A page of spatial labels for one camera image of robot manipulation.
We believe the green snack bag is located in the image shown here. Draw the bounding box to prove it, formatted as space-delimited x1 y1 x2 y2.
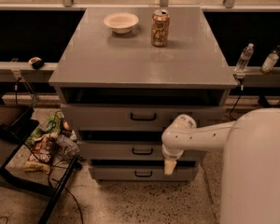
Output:
26 110 63 146

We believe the yellow black tape measure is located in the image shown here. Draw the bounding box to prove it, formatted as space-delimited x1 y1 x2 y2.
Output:
28 57 44 70

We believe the grey drawer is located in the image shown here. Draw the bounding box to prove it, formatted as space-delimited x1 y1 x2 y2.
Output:
76 140 207 161
62 104 225 132
89 166 198 181

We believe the grey drawer cabinet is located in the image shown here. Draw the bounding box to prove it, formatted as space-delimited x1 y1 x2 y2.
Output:
48 6 238 183

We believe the brown chips bag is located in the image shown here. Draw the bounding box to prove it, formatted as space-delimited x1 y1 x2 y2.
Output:
23 134 55 175

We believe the black stand leg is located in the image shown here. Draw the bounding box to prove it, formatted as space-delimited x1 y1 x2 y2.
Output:
258 91 280 108

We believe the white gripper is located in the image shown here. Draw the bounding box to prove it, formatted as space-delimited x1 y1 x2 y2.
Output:
162 145 184 175

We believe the clear water bottle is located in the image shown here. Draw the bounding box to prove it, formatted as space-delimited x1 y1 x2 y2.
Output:
234 43 254 72

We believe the crushed plastic bottle on floor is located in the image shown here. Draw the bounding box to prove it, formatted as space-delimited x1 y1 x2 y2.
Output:
56 134 80 161

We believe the grey bottom drawer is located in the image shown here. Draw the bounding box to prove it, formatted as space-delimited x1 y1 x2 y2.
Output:
89 166 198 181

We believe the gold soda can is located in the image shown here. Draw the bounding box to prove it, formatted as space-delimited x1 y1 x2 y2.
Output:
151 9 170 47

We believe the white paper bowl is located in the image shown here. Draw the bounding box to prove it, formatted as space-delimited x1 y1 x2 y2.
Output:
104 12 139 34

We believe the grey top drawer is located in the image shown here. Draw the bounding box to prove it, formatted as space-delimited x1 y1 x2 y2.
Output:
62 104 225 132

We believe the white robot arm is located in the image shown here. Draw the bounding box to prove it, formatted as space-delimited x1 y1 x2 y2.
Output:
161 108 280 224

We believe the black floor cable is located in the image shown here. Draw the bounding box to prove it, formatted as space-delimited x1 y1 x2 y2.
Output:
22 143 85 224

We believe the black power cable with adapter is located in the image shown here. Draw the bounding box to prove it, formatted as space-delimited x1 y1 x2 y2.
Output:
228 77 245 121

